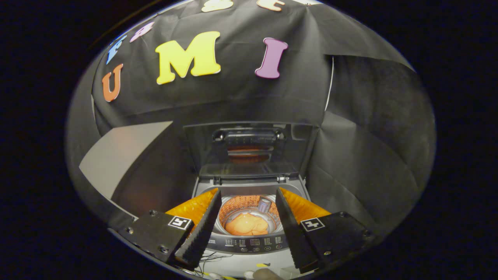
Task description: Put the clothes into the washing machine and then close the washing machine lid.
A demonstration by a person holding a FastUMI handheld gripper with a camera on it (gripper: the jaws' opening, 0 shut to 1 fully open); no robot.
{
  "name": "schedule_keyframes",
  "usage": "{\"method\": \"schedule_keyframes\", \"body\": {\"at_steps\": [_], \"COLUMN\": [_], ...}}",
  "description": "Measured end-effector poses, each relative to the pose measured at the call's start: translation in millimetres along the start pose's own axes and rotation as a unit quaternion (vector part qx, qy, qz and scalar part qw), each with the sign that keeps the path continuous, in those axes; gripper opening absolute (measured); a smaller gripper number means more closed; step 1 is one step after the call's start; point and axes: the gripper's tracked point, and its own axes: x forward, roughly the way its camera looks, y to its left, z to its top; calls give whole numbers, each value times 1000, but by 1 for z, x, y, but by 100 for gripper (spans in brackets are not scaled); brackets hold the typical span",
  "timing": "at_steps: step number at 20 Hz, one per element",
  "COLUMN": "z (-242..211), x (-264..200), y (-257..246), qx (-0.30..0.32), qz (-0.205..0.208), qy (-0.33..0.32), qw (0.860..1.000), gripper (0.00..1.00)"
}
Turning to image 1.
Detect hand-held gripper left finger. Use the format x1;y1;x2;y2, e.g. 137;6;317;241
118;188;222;271

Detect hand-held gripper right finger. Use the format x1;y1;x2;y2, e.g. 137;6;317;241
275;187;376;274

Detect grey washing machine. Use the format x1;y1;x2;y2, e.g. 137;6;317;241
193;175;312;278

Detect orange polo shirt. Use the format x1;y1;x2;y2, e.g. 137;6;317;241
225;212;270;236

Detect dark washing machine lid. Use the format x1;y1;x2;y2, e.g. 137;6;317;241
183;121;319;180

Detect black backdrop cloth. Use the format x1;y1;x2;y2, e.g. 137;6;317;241
64;0;436;234

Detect grey cabinet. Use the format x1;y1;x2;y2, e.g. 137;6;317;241
79;121;199;218

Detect black floor cables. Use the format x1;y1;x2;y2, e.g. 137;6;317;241
198;251;223;273

